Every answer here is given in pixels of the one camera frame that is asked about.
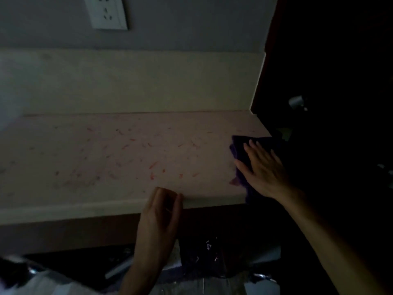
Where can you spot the person's left hand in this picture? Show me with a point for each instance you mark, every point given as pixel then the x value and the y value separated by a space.
pixel 155 224

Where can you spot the person's right hand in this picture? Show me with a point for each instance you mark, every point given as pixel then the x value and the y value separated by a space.
pixel 265 173

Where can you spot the person's right little finger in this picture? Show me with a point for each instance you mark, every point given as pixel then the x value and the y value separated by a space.
pixel 275 158

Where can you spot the person's right thumb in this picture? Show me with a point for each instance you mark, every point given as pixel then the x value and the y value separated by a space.
pixel 244 171

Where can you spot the person's right middle finger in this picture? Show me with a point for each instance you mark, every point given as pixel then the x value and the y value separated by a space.
pixel 255 153

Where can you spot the person's left thumb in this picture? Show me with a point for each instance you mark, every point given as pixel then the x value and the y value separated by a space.
pixel 177 211

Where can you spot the purple cleaning cloth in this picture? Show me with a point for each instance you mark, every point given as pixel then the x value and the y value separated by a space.
pixel 242 156

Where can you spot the person's right forearm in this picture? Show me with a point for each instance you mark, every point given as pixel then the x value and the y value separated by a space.
pixel 330 242

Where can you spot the person's left forearm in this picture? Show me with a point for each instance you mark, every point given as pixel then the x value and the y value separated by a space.
pixel 138 278

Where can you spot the black plastic bag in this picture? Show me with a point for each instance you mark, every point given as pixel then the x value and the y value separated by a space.
pixel 211 253

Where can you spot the white plastic bag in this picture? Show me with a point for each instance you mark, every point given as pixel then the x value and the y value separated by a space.
pixel 40 281

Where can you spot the white wall socket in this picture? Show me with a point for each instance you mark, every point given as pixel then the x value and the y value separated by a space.
pixel 106 12

